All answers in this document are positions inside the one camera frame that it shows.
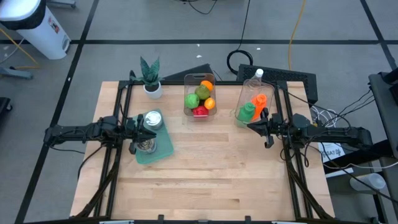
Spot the teal translucent plastic bin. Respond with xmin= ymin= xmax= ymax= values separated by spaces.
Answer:
xmin=130 ymin=108 xmax=175 ymax=165

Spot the translucent plastic jug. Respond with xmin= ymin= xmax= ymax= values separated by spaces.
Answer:
xmin=349 ymin=172 xmax=387 ymax=195

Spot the green pear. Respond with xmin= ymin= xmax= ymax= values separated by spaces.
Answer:
xmin=194 ymin=85 xmax=211 ymax=101

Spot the green plant in white pot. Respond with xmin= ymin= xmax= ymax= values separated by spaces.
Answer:
xmin=129 ymin=56 xmax=165 ymax=100

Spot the red bell pepper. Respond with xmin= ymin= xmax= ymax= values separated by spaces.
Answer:
xmin=192 ymin=105 xmax=210 ymax=118

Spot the dark grey side table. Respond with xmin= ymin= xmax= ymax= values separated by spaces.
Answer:
xmin=368 ymin=67 xmax=398 ymax=161

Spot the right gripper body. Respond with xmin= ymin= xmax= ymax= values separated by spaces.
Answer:
xmin=262 ymin=108 xmax=285 ymax=149

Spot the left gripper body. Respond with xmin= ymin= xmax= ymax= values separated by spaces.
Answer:
xmin=124 ymin=113 xmax=146 ymax=156

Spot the green apple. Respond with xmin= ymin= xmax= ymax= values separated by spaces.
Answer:
xmin=184 ymin=93 xmax=200 ymax=110

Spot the green plastic bottle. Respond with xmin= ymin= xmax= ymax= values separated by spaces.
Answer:
xmin=238 ymin=101 xmax=257 ymax=123

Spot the black coiled cable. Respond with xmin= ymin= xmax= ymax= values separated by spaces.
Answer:
xmin=226 ymin=0 xmax=254 ymax=75

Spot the black electronics box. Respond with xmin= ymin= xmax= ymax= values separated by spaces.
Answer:
xmin=161 ymin=63 xmax=216 ymax=82

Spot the orange fruit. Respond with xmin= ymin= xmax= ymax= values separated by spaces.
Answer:
xmin=200 ymin=80 xmax=215 ymax=92

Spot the white printed paper sheet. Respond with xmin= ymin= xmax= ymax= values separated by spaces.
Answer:
xmin=317 ymin=141 xmax=346 ymax=164

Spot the black mesh computer case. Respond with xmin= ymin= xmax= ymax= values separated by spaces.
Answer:
xmin=236 ymin=63 xmax=318 ymax=108

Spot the white trash bin black liner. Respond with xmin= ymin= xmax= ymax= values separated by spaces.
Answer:
xmin=0 ymin=0 xmax=72 ymax=60

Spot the black floor equipment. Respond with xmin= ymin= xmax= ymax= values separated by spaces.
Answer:
xmin=0 ymin=96 xmax=13 ymax=124

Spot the black metal beam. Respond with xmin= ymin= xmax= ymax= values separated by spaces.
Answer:
xmin=323 ymin=139 xmax=395 ymax=175

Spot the clear bottle with white cap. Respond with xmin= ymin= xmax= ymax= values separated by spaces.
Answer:
xmin=244 ymin=68 xmax=274 ymax=97

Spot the orange plastic bottle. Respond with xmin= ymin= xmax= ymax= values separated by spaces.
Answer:
xmin=251 ymin=93 xmax=268 ymax=121

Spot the grey metal stand foot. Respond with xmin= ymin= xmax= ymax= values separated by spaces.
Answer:
xmin=46 ymin=0 xmax=78 ymax=9
xmin=0 ymin=65 xmax=34 ymax=80

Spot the yellow orange mango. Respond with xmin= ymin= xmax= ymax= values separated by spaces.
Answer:
xmin=203 ymin=97 xmax=216 ymax=111

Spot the white cable bundle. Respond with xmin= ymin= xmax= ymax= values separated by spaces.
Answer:
xmin=310 ymin=105 xmax=340 ymax=127

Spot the gold lid tin can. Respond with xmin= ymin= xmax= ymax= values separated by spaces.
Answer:
xmin=137 ymin=139 xmax=157 ymax=152

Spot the clear plastic bin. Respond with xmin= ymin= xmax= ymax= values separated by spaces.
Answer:
xmin=183 ymin=73 xmax=218 ymax=122
xmin=234 ymin=79 xmax=276 ymax=128

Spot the yellow cable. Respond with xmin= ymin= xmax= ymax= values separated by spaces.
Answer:
xmin=0 ymin=27 xmax=41 ymax=70
xmin=287 ymin=0 xmax=308 ymax=71

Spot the black floor cable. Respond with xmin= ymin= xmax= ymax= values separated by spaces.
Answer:
xmin=174 ymin=0 xmax=218 ymax=16

